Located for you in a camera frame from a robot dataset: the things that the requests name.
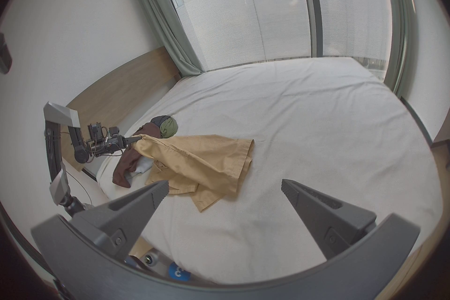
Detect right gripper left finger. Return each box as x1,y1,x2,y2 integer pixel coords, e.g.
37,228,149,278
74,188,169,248
72,180,170,260

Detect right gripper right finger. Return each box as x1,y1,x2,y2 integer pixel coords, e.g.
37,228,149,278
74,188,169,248
281,179,377,261

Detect tan shorts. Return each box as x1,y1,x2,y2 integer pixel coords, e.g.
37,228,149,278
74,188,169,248
134,133,254,213

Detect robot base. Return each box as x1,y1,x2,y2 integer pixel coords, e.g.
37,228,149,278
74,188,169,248
121,244,194,287

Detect bed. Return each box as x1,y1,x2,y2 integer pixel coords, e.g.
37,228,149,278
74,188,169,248
65,47,443,285

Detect brown shorts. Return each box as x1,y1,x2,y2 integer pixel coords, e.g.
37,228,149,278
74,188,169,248
112,123,162,188

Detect white garment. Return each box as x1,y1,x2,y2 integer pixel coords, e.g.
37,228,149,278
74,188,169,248
130,156,153,176

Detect black garment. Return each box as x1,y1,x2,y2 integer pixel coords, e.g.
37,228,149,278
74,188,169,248
150,115,171,128

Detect green garment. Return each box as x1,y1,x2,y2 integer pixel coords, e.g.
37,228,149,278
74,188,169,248
160,117,179,138

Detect grey-green curtain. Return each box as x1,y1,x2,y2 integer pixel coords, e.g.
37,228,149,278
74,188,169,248
373,0,415,95
120,0,206,77

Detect window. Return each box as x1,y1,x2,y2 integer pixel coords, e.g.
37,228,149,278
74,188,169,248
148,0,413,95

